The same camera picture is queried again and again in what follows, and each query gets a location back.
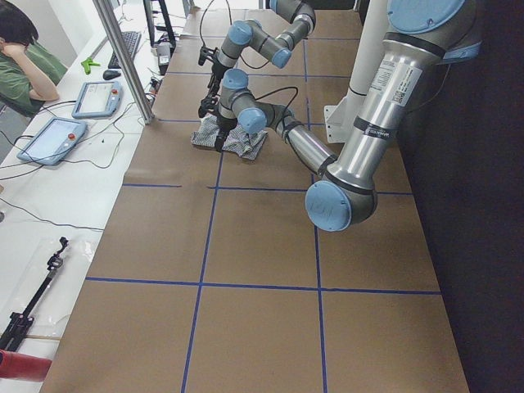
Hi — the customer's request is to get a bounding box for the black keyboard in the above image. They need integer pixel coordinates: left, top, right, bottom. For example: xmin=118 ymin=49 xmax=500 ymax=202
xmin=107 ymin=30 xmax=142 ymax=70

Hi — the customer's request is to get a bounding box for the black computer mouse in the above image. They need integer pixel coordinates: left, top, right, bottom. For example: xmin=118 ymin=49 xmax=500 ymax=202
xmin=102 ymin=69 xmax=121 ymax=80

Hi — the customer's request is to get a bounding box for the red cylinder object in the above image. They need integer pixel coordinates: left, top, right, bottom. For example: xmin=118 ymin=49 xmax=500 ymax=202
xmin=0 ymin=350 xmax=52 ymax=382

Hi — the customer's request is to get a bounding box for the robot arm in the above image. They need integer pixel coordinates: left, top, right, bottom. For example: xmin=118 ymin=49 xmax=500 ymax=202
xmin=198 ymin=1 xmax=484 ymax=232
xmin=198 ymin=1 xmax=316 ymax=101

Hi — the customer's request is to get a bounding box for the far teach pendant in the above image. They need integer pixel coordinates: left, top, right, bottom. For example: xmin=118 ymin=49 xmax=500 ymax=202
xmin=71 ymin=80 xmax=123 ymax=119

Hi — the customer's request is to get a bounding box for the black tripod stick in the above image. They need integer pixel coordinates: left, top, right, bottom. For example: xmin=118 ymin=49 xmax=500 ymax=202
xmin=1 ymin=237 xmax=69 ymax=352

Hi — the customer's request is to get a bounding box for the near teach pendant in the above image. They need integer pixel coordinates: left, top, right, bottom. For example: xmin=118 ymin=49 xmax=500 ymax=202
xmin=17 ymin=117 xmax=88 ymax=165

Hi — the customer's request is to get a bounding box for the navy white striped polo shirt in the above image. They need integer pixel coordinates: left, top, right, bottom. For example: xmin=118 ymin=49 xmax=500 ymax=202
xmin=191 ymin=115 xmax=268 ymax=160

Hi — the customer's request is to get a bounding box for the seated person green shirt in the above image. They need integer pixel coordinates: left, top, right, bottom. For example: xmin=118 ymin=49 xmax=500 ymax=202
xmin=1 ymin=1 xmax=68 ymax=118

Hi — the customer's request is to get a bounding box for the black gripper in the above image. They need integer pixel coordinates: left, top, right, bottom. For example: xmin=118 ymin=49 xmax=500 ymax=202
xmin=198 ymin=46 xmax=225 ymax=88
xmin=198 ymin=79 xmax=237 ymax=152

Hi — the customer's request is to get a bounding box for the green plastic clamp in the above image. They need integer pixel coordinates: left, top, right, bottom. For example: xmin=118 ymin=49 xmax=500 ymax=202
xmin=81 ymin=57 xmax=100 ymax=75

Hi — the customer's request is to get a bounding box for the aluminium frame post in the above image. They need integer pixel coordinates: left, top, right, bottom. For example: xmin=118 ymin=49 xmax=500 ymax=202
xmin=93 ymin=0 xmax=154 ymax=124

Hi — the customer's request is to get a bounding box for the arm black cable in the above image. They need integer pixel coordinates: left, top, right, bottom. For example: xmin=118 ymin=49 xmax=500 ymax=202
xmin=199 ymin=0 xmax=234 ymax=50
xmin=253 ymin=85 xmax=300 ymax=132

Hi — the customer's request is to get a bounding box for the teach pendant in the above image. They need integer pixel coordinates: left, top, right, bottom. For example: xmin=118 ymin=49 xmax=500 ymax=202
xmin=71 ymin=80 xmax=123 ymax=119
xmin=17 ymin=117 xmax=88 ymax=165

